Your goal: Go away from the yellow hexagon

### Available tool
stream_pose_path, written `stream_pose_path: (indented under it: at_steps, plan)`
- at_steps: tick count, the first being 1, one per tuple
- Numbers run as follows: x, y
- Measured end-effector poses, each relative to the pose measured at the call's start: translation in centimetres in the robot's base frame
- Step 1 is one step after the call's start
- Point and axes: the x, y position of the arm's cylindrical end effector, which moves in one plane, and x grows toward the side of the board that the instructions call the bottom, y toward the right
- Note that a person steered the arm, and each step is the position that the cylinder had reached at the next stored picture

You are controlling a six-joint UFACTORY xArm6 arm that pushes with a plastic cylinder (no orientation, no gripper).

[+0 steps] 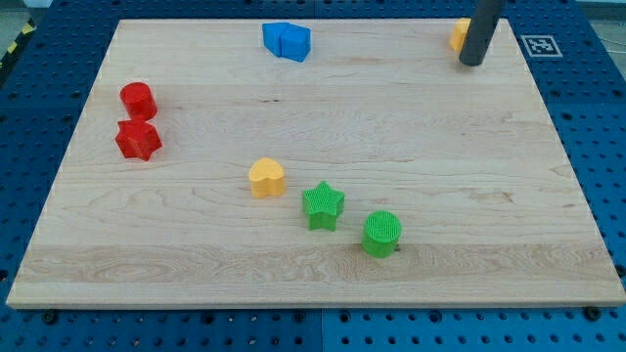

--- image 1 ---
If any yellow hexagon block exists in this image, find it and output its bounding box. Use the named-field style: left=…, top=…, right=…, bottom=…
left=449, top=18, right=471, bottom=52

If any light wooden board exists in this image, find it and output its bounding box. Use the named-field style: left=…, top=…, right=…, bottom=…
left=7, top=20, right=625, bottom=310

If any green star block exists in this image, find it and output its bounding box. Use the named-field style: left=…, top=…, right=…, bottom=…
left=302, top=181, right=345, bottom=232

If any yellow heart block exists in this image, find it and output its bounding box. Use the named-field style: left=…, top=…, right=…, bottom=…
left=248, top=157, right=287, bottom=198

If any green cylinder block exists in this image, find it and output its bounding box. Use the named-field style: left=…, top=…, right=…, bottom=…
left=362, top=210, right=402, bottom=258

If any blue cube block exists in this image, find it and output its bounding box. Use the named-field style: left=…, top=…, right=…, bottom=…
left=280, top=24, right=311, bottom=63

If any blue angular block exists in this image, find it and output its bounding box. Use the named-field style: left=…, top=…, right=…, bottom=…
left=262, top=22, right=289, bottom=58

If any red star block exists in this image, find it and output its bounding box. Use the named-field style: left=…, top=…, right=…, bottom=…
left=115, top=120, right=162, bottom=161

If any red cylinder block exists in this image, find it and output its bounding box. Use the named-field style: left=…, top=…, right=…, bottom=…
left=119, top=82, right=157, bottom=120

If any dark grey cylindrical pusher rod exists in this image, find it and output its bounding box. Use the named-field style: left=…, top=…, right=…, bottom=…
left=459, top=0, right=506, bottom=66

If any white fiducial marker tag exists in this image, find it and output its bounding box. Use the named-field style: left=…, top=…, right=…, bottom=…
left=521, top=34, right=562, bottom=58

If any black yellow hazard tape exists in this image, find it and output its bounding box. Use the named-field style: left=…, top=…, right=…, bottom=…
left=1, top=19, right=37, bottom=69

